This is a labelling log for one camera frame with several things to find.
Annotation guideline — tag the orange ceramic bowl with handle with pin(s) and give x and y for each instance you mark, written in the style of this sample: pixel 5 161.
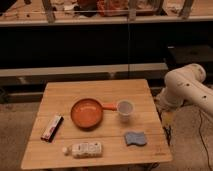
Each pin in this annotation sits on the orange ceramic bowl with handle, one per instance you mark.
pixel 87 113

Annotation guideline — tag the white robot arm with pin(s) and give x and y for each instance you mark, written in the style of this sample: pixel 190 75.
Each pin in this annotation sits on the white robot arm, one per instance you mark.
pixel 186 83

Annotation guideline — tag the translucent plastic cup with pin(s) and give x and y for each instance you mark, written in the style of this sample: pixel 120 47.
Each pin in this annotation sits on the translucent plastic cup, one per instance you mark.
pixel 124 109

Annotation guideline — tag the wooden table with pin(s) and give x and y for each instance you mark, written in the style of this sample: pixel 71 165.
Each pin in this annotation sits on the wooden table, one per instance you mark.
pixel 129 128

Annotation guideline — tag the blue sponge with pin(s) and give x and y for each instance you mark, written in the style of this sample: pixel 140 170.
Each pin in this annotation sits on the blue sponge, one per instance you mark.
pixel 135 138

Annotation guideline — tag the white plastic bottle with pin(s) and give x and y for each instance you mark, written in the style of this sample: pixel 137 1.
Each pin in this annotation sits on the white plastic bottle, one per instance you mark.
pixel 84 150

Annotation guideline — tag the red white black box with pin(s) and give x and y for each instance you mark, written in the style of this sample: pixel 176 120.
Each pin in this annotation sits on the red white black box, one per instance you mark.
pixel 51 128

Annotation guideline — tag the black box on right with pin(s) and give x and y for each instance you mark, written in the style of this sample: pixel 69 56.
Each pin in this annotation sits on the black box on right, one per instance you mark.
pixel 179 56

